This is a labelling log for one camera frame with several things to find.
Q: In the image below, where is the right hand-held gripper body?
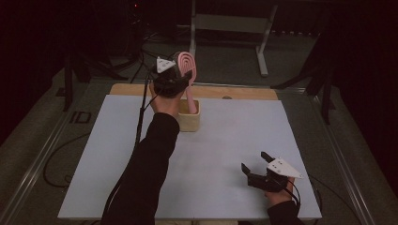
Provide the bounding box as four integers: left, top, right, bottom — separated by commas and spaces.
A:
247, 157, 304, 193

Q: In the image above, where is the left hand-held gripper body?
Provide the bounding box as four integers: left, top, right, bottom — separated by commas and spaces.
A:
153, 56, 190, 98

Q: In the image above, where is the pink hairbrush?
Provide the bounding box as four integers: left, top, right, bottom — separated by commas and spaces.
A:
176, 51, 199, 115

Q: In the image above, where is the beige square cup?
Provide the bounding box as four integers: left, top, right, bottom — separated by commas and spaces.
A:
176, 98, 201, 133

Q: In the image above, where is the person's right hand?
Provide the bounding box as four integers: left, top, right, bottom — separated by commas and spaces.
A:
264, 177, 295, 207

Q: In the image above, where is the person's left hand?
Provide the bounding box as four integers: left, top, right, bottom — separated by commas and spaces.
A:
149, 84, 185, 119

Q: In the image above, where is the white board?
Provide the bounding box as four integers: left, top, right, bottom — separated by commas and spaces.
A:
57, 94, 323, 220

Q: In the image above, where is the white metal stand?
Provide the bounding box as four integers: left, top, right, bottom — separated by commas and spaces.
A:
186, 0, 279, 78

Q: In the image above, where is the black stand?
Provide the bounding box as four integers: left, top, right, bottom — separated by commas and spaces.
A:
270, 31, 337, 126
55, 52, 130, 113

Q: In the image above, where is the right hand-held gripper cable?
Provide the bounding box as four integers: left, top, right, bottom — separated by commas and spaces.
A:
287, 174, 364, 225

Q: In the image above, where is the hand-held gripper cable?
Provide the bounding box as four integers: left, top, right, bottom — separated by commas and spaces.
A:
42, 69, 161, 225
287, 174, 364, 225

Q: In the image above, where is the left hand-held gripper cable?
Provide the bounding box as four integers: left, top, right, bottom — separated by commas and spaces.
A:
42, 69, 161, 225

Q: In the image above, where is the aluminium rail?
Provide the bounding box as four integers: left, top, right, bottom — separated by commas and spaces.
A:
0, 82, 95, 225
308, 93, 376, 225

